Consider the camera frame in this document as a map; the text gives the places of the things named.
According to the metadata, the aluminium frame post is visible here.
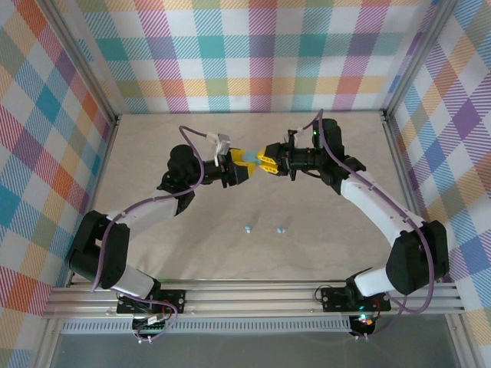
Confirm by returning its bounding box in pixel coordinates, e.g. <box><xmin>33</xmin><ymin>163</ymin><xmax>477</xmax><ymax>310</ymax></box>
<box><xmin>381</xmin><ymin>0</ymin><xmax>460</xmax><ymax>123</ymax></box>
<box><xmin>40</xmin><ymin>0</ymin><xmax>120</xmax><ymax>130</ymax></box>

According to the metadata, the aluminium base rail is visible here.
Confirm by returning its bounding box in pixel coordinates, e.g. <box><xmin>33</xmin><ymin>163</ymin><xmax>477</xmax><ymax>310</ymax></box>
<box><xmin>41</xmin><ymin>278</ymin><xmax>467</xmax><ymax>320</ymax></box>

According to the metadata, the grey metal panel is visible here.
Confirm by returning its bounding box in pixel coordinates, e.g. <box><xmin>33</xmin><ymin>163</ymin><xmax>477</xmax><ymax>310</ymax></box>
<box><xmin>48</xmin><ymin>331</ymin><xmax>462</xmax><ymax>368</ymax></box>

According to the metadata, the grey slotted cable duct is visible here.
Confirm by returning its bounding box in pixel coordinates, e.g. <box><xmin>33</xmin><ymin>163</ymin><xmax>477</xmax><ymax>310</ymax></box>
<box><xmin>61</xmin><ymin>320</ymin><xmax>352</xmax><ymax>334</ymax></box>

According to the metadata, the aluminium side rail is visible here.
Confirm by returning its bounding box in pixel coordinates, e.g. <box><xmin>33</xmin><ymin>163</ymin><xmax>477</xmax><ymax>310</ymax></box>
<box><xmin>67</xmin><ymin>114</ymin><xmax>123</xmax><ymax>288</ymax></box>
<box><xmin>382</xmin><ymin>110</ymin><xmax>447</xmax><ymax>284</ymax></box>

